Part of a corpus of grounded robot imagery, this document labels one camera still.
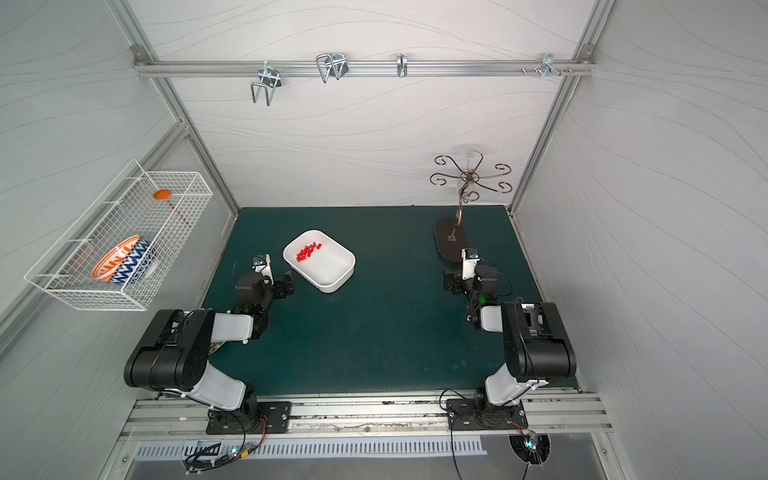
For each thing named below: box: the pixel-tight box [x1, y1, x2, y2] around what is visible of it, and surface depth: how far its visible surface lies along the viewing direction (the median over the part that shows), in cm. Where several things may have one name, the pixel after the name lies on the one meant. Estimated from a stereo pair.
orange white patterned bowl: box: [91, 235, 141, 281], surface depth 65 cm
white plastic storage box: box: [282, 230, 356, 293], surface depth 106 cm
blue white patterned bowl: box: [109, 236, 156, 285], surface depth 60 cm
